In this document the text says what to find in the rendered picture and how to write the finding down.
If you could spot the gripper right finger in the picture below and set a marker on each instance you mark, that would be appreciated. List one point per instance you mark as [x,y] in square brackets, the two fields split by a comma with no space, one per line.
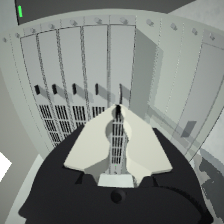
[150,153]

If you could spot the white server rack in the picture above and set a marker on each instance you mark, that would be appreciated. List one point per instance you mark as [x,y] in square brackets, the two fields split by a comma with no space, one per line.
[178,81]

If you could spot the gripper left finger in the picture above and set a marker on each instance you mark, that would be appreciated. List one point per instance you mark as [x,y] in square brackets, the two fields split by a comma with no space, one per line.
[85,151]

